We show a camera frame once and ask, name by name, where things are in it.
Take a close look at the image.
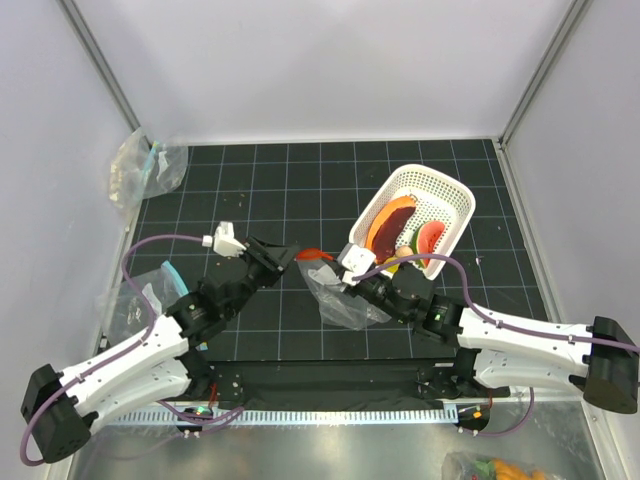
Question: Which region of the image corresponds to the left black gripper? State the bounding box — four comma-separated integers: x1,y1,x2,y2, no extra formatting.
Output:
225,234,299,318

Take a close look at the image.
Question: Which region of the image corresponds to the orange zipper clear bag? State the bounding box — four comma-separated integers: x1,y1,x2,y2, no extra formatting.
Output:
296,248,390,331

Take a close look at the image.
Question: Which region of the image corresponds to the orange papaya slice toy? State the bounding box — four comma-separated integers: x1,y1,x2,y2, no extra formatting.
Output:
365,196,417,264

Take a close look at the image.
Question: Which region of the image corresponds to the white perforated plastic basket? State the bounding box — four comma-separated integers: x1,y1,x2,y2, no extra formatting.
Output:
347,164,476,264

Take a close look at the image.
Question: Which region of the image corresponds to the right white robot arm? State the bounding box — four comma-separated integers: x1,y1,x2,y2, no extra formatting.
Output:
342,264,639,414

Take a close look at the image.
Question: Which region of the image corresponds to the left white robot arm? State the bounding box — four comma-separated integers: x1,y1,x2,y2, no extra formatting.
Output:
19,233,300,467

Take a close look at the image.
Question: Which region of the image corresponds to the blue zipper bag far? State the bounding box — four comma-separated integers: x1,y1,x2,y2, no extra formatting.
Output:
108,128,189,212

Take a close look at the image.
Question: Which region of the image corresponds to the blue zipper bag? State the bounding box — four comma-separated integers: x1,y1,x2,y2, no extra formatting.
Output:
95,261,189,346
108,128,189,212

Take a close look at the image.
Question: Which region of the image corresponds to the blue zipper bag near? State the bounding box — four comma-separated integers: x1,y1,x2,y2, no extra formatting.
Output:
95,261,189,346

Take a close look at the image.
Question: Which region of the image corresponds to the bag of toy vegetables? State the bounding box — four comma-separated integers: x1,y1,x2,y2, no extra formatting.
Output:
441,452,548,480

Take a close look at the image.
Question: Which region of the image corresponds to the yellow lemon toy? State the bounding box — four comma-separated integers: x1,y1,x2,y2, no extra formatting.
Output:
384,257,399,275

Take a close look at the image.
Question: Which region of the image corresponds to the beige garlic toy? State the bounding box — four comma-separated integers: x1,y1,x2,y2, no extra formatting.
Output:
395,245,414,258

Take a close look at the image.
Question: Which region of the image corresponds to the watermelon slice toy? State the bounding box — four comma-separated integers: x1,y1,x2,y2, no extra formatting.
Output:
410,221,446,254

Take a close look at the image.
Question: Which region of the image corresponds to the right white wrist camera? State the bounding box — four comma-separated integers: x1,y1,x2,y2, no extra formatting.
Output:
337,243,376,285

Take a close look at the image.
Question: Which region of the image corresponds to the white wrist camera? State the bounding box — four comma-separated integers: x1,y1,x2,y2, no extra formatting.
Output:
212,221,246,257
337,243,376,285

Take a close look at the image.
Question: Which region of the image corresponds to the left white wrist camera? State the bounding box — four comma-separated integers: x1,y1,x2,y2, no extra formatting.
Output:
212,221,246,257

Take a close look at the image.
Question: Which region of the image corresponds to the grey slotted cable duct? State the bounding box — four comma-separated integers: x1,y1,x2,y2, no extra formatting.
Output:
109,404,458,427

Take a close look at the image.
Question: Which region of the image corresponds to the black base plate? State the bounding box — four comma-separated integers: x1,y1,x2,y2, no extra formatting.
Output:
165,358,510,410

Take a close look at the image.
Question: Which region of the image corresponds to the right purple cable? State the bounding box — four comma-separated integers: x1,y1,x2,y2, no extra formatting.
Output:
352,253,640,439

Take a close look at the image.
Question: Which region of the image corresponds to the purple cable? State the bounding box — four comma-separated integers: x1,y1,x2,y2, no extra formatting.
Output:
352,253,640,439
18,233,246,467

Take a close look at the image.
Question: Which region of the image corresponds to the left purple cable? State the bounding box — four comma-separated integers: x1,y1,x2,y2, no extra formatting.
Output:
18,233,246,467

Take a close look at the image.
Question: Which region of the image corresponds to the left aluminium frame post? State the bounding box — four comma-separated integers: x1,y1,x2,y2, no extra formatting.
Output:
56,0,141,131

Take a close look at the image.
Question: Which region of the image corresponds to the aluminium frame post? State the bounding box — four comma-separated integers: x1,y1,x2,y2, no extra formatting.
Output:
56,0,141,131
497,0,592,150

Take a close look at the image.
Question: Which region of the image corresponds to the right aluminium frame post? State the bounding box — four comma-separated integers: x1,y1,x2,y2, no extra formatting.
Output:
497,0,592,150

